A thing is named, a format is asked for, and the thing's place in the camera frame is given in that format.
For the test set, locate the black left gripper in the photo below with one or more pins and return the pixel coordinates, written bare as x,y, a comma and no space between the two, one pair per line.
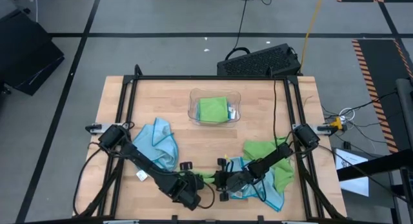
190,188

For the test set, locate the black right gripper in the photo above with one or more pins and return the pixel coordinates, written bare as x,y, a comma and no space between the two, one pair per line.
238,180

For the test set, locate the white paper towel tag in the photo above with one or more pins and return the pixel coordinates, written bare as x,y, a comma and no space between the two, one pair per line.
233,114
142,175

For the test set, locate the light blue microfiber towel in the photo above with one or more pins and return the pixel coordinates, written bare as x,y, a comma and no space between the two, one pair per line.
274,198
155,143
229,105

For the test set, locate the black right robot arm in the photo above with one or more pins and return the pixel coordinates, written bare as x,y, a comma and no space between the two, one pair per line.
274,156

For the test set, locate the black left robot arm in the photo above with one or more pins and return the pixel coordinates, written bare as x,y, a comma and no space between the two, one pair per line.
145,162

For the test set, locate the white LED strip light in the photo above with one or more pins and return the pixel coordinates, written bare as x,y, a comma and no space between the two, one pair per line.
121,222
300,222

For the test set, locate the clear plastic bin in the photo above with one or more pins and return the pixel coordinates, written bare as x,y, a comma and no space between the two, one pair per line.
193,95

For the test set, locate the yellow power connector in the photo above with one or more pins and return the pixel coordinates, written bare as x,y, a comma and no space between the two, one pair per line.
337,122

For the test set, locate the black perforated computer case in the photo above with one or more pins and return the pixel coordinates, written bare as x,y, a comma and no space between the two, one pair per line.
258,61

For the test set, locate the black support beam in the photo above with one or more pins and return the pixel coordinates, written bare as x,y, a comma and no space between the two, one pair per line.
371,166

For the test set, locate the large black box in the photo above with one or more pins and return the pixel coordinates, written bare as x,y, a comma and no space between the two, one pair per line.
26,53

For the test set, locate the black metal table frame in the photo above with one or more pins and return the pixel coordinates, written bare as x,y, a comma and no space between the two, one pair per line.
209,77

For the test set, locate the grey metal post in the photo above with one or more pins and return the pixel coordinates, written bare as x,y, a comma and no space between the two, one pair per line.
406,104

